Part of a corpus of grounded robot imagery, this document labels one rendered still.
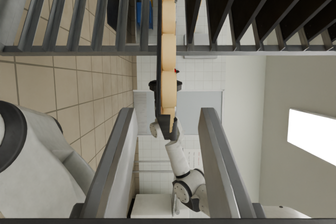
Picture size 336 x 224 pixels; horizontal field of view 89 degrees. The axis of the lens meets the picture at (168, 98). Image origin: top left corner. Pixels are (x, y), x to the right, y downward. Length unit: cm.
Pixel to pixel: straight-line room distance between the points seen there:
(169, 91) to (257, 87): 423
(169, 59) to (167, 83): 4
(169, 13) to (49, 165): 32
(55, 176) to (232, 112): 403
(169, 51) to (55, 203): 30
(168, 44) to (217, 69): 385
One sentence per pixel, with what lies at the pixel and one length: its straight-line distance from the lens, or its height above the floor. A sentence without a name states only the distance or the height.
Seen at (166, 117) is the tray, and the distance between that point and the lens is 18.
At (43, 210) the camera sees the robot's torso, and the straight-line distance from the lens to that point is 39.
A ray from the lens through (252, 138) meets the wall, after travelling 458.
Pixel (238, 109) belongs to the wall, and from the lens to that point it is 428.
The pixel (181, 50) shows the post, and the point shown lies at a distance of 69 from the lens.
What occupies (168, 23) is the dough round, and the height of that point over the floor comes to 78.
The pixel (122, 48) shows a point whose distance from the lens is 71.
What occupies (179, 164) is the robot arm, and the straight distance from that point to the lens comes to 74.
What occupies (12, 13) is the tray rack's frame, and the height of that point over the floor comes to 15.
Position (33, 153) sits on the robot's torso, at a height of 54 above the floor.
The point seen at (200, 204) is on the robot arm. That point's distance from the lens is 74.
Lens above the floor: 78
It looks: level
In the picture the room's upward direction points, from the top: 90 degrees clockwise
